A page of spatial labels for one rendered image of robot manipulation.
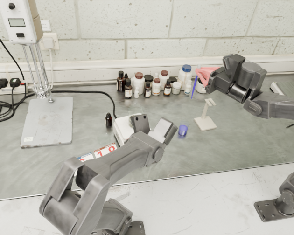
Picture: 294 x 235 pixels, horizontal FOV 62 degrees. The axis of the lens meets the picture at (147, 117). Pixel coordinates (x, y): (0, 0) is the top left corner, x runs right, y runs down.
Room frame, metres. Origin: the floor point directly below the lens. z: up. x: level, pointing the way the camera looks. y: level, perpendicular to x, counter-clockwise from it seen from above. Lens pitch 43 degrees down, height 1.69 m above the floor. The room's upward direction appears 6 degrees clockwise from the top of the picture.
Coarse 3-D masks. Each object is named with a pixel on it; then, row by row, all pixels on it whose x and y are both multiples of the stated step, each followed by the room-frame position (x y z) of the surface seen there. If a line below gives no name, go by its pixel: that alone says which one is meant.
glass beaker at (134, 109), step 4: (132, 104) 0.73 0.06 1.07; (136, 104) 0.74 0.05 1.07; (128, 108) 0.71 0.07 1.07; (132, 108) 0.73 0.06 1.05; (136, 108) 0.73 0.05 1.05; (140, 108) 0.73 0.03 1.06; (128, 112) 0.69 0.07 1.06; (132, 112) 0.73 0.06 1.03; (136, 112) 0.73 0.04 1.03; (140, 112) 0.73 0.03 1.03; (128, 116) 0.69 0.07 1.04; (132, 116) 0.68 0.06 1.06; (128, 120) 0.69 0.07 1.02; (128, 124) 0.69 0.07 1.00; (132, 128) 0.68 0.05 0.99
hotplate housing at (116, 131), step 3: (114, 123) 0.72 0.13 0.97; (114, 126) 0.70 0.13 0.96; (117, 126) 0.70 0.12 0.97; (114, 129) 0.71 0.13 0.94; (117, 129) 0.69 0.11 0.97; (114, 132) 0.71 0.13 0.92; (117, 132) 0.67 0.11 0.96; (117, 135) 0.67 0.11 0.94; (120, 135) 0.65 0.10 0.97; (117, 138) 0.67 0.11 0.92; (120, 138) 0.64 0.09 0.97; (120, 141) 0.64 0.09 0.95; (123, 141) 0.62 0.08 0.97; (120, 144) 0.64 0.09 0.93; (123, 144) 0.61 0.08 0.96
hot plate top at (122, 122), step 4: (116, 120) 0.72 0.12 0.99; (120, 120) 0.72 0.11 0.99; (124, 120) 0.72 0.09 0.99; (120, 124) 0.69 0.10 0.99; (124, 124) 0.70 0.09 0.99; (120, 128) 0.67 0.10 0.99; (124, 128) 0.68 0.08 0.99; (128, 128) 0.68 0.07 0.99; (120, 132) 0.65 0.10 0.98; (124, 132) 0.65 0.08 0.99; (128, 132) 0.66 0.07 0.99; (132, 132) 0.66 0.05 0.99; (124, 136) 0.63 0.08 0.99; (128, 136) 0.64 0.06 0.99
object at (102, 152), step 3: (108, 147) 0.61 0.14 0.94; (111, 147) 0.62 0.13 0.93; (114, 147) 0.62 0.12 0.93; (102, 150) 0.60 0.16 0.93; (105, 150) 0.60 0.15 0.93; (108, 150) 0.60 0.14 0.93; (111, 150) 0.61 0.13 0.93; (96, 153) 0.58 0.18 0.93; (99, 153) 0.58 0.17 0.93; (102, 153) 0.59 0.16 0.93; (105, 153) 0.59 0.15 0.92; (99, 156) 0.57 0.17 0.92
